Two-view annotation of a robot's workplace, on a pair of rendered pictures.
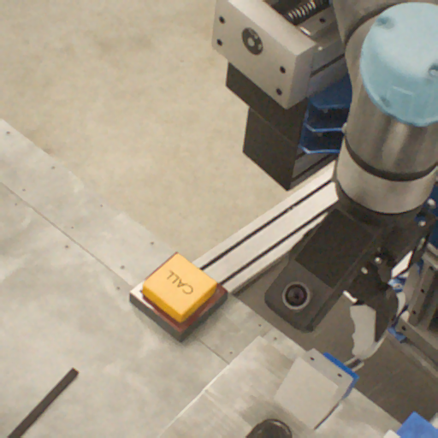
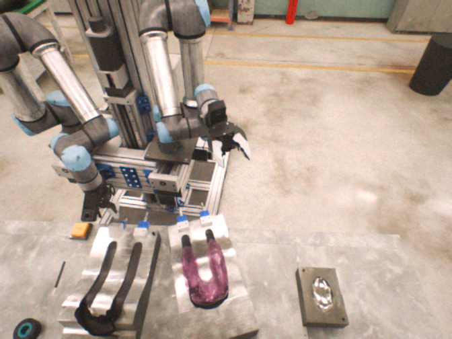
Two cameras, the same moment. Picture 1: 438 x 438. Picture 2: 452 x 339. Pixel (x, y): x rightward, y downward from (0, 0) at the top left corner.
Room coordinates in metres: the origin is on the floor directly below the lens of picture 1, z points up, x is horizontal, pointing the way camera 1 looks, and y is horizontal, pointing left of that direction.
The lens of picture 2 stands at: (-0.15, -0.20, 1.94)
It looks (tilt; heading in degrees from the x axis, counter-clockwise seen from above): 48 degrees down; 327
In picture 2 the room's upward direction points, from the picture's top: straight up
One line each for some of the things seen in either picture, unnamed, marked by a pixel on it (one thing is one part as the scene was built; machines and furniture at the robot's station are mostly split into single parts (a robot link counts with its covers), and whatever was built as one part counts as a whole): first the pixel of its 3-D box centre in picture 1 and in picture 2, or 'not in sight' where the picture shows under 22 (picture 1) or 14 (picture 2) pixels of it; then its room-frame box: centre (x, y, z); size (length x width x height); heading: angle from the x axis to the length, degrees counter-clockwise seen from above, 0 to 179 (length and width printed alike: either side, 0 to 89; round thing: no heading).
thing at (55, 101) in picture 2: not in sight; (64, 106); (1.14, -0.13, 1.20); 0.13 x 0.12 x 0.14; 102
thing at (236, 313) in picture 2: not in sight; (206, 272); (0.22, -0.36, 0.86); 0.50 x 0.26 x 0.11; 162
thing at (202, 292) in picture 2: not in sight; (204, 268); (0.23, -0.35, 0.90); 0.26 x 0.18 x 0.08; 162
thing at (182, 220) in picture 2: not in sight; (181, 218); (0.50, -0.38, 0.86); 0.13 x 0.05 x 0.05; 162
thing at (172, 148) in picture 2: not in sight; (171, 136); (0.80, -0.51, 1.09); 0.15 x 0.15 x 0.10
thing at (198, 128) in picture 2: not in sight; (204, 125); (0.52, -0.54, 1.33); 0.11 x 0.08 x 0.11; 74
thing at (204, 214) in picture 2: not in sight; (204, 214); (0.47, -0.49, 0.86); 0.13 x 0.05 x 0.05; 162
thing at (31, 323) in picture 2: not in sight; (27, 331); (0.41, 0.30, 0.82); 0.08 x 0.08 x 0.04
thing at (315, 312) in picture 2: not in sight; (319, 296); (-0.09, -0.68, 0.84); 0.20 x 0.15 x 0.07; 145
